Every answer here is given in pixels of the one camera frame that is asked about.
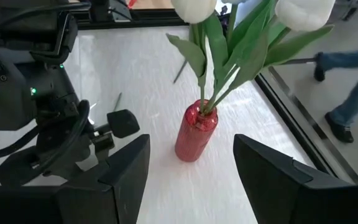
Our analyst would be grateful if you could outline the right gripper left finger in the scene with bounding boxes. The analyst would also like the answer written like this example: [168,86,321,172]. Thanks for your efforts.
[0,133,151,224]

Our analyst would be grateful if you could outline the person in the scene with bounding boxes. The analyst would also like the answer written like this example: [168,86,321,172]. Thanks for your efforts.
[313,36,358,144]

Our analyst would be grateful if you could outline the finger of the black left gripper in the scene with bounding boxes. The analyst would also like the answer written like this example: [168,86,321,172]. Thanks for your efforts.
[93,108,141,139]

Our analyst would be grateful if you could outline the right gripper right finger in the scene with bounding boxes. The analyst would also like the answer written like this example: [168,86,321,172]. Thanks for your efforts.
[232,134,358,224]

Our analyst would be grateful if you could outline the white artificial tulip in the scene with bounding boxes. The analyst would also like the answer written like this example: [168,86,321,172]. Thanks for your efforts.
[203,0,276,113]
[165,0,219,113]
[211,0,336,108]

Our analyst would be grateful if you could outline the red glitter vase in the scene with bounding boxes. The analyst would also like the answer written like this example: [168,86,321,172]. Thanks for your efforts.
[174,98,219,163]

